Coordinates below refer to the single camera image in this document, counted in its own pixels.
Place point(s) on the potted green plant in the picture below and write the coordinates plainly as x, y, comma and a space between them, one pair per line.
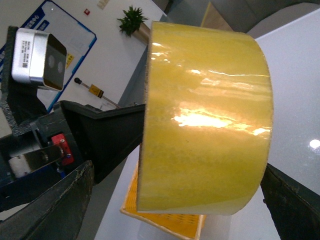
133, 25

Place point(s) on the blue framed wall board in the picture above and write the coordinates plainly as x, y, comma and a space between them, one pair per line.
48, 16

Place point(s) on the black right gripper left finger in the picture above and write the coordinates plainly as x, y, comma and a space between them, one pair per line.
58, 213

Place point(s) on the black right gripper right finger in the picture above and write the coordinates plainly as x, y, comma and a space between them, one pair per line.
294, 208

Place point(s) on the yellow tape roll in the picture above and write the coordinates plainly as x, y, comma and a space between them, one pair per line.
208, 121

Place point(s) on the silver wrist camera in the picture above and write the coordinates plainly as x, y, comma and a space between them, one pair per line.
39, 59

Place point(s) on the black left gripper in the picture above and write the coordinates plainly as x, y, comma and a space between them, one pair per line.
55, 144

